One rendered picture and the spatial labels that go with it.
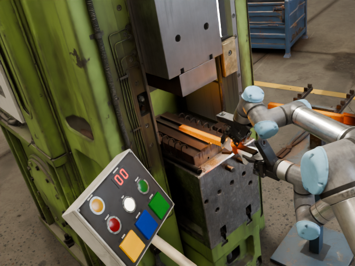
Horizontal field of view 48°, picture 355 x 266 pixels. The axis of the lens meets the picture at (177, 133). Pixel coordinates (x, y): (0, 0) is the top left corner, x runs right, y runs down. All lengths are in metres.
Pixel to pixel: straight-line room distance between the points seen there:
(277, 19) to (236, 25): 3.34
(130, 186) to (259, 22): 4.20
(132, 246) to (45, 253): 1.73
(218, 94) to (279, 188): 1.27
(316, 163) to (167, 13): 0.75
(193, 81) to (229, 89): 0.42
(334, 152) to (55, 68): 1.23
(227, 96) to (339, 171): 1.02
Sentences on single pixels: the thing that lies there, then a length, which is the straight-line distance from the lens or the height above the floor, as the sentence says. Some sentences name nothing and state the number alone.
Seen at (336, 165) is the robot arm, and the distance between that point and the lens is 1.09.
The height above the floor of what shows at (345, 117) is 1.03.
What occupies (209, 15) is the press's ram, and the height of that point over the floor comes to 1.54.
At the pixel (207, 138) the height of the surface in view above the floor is 1.02.
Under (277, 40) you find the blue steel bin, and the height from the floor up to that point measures 0.20.
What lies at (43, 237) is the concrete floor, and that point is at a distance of 3.15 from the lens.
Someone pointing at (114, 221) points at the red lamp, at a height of 1.10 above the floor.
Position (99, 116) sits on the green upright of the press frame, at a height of 1.29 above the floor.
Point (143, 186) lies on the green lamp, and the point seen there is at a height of 1.09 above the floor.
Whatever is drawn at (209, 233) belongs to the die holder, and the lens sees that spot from 1.94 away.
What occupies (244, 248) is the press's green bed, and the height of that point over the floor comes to 0.21.
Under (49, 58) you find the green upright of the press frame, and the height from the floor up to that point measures 1.45.
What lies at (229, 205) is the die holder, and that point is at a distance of 1.95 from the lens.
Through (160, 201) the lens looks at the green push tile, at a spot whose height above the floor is 1.01.
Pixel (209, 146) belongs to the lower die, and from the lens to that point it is 1.78.
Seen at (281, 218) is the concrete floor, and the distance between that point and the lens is 2.82.
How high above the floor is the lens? 1.94
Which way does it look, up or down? 30 degrees down
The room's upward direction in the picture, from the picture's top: 11 degrees counter-clockwise
